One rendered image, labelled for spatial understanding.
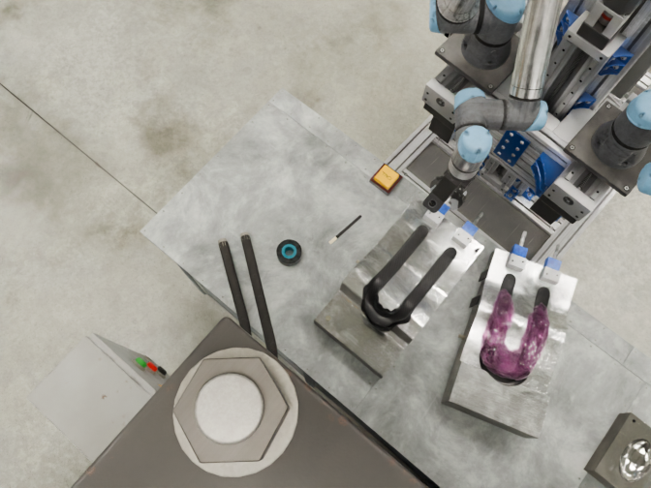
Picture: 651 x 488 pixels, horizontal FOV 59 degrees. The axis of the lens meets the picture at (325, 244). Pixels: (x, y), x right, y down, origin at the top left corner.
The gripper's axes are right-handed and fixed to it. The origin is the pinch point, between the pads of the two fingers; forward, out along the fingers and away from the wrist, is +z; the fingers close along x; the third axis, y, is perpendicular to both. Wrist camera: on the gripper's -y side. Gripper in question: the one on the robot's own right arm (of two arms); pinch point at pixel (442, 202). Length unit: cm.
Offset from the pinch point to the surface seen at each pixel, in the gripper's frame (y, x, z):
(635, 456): -20, -86, 16
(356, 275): -31.2, 6.5, 7.4
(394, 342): -37.9, -14.0, 14.9
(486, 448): -44, -53, 21
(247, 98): 30, 119, 101
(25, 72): -32, 216, 101
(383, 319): -34.9, -7.2, 13.7
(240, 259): -47, 39, 21
